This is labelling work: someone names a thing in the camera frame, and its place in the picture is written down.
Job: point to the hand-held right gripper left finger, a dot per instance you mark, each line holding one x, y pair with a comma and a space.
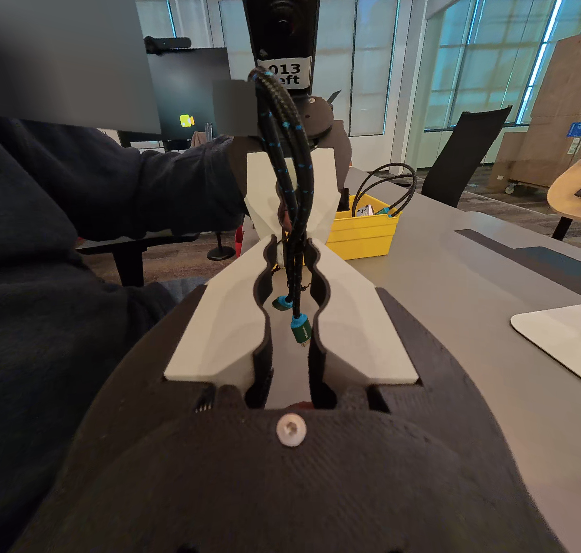
218, 335

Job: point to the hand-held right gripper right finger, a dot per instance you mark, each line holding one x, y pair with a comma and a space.
368, 335

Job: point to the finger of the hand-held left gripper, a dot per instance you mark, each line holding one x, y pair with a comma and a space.
327, 176
257, 185

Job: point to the yellow plastic bin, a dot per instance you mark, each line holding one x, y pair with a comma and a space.
363, 237

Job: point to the dark monitor with wooden back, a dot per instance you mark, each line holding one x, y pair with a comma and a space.
567, 190

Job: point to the white adapter box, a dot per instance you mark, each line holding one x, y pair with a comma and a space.
364, 210

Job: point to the black chair with armrest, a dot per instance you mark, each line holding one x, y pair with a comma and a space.
136, 249

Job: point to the large black television screen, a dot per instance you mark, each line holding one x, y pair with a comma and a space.
182, 90

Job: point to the black office chair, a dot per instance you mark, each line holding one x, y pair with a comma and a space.
463, 154

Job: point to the brown cardboard box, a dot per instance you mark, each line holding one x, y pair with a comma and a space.
545, 117

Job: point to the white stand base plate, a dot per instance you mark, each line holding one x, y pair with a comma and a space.
554, 335

